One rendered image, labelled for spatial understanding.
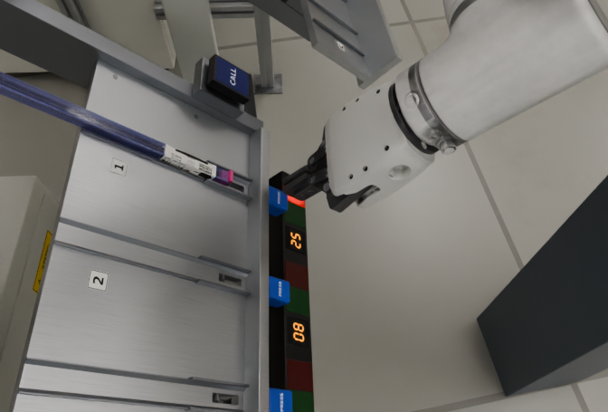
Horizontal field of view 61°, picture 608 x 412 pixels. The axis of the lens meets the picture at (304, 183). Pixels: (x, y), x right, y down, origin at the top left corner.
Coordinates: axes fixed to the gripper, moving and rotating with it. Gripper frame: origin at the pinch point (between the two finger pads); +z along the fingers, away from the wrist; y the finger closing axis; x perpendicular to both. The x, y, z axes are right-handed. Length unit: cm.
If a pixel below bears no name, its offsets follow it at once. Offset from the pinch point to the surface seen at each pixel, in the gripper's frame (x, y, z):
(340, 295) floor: -57, 13, 47
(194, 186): 10.6, -2.1, 5.3
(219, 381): 6.9, -20.8, 4.5
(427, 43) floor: -83, 100, 22
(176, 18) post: 12.0, 27.5, 11.3
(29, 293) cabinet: 14.9, -5.1, 37.2
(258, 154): 3.6, 4.3, 3.6
